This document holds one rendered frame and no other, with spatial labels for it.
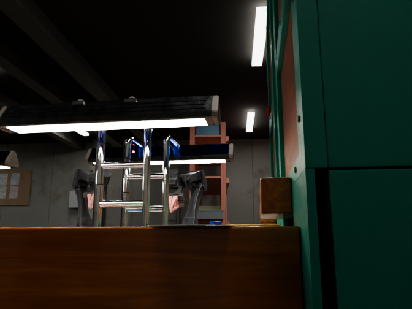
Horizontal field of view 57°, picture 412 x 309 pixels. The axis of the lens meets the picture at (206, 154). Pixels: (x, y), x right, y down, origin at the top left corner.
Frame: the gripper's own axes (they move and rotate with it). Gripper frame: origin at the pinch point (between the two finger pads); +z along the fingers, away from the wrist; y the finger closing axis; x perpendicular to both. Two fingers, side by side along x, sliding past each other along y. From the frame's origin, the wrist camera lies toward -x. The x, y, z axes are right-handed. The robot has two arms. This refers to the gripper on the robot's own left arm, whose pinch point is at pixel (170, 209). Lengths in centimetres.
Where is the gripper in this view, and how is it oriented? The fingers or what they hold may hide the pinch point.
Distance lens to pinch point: 177.1
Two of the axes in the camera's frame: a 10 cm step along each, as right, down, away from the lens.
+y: 9.9, -0.3, -1.3
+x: 0.9, 8.8, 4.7
